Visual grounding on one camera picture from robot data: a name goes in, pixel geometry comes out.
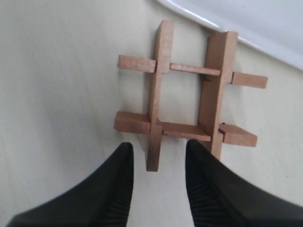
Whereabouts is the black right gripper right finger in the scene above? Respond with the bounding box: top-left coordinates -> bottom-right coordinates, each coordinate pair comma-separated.
185,140 -> 303,227

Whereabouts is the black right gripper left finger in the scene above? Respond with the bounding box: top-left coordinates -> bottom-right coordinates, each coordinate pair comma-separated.
8,142 -> 134,227

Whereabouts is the wooden notched bar piece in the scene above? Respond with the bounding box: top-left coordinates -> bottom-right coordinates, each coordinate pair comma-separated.
118,55 -> 268,89
197,31 -> 238,159
114,112 -> 258,147
146,20 -> 175,172

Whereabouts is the white plastic tray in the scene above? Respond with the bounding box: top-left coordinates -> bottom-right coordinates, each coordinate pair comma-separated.
159,0 -> 303,70

